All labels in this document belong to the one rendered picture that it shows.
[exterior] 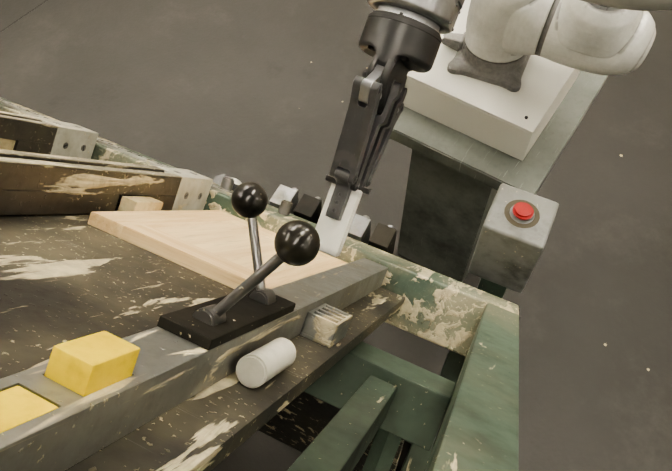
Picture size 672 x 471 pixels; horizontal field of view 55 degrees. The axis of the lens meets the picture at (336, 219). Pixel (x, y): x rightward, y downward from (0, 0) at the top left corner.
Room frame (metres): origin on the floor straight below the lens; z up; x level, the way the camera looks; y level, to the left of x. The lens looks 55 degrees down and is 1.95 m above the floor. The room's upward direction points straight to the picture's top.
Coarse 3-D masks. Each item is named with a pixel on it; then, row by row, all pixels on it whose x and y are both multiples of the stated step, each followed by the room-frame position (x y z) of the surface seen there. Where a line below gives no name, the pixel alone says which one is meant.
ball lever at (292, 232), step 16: (288, 224) 0.30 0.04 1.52; (304, 224) 0.29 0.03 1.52; (288, 240) 0.28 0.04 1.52; (304, 240) 0.28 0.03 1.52; (288, 256) 0.27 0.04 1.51; (304, 256) 0.27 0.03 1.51; (256, 272) 0.27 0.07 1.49; (240, 288) 0.26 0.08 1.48; (224, 304) 0.25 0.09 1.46; (208, 320) 0.24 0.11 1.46; (224, 320) 0.25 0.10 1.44
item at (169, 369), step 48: (288, 288) 0.38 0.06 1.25; (336, 288) 0.43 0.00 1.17; (144, 336) 0.21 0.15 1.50; (240, 336) 0.24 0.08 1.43; (288, 336) 0.31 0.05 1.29; (0, 384) 0.13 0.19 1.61; (48, 384) 0.14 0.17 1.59; (144, 384) 0.15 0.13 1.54; (192, 384) 0.18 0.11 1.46; (48, 432) 0.10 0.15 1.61; (96, 432) 0.12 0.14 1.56
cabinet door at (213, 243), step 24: (96, 216) 0.52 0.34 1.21; (120, 216) 0.54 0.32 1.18; (144, 216) 0.58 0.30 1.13; (168, 216) 0.61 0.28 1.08; (192, 216) 0.65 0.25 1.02; (216, 216) 0.70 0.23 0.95; (144, 240) 0.48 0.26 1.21; (168, 240) 0.49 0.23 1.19; (192, 240) 0.53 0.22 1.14; (216, 240) 0.56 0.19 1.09; (240, 240) 0.60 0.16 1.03; (264, 240) 0.64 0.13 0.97; (192, 264) 0.45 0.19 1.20; (216, 264) 0.45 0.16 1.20; (240, 264) 0.48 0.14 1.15; (312, 264) 0.56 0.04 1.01; (336, 264) 0.60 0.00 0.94
